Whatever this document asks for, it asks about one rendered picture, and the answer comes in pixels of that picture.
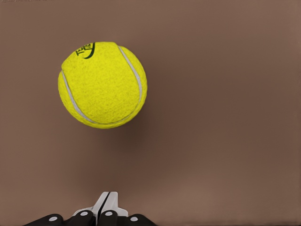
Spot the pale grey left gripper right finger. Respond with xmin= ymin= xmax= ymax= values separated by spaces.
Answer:
xmin=96 ymin=191 xmax=129 ymax=226

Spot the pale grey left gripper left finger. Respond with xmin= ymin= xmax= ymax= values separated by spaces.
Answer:
xmin=63 ymin=191 xmax=110 ymax=226

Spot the yellow tennis ball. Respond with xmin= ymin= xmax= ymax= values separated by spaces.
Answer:
xmin=57 ymin=41 xmax=148 ymax=129

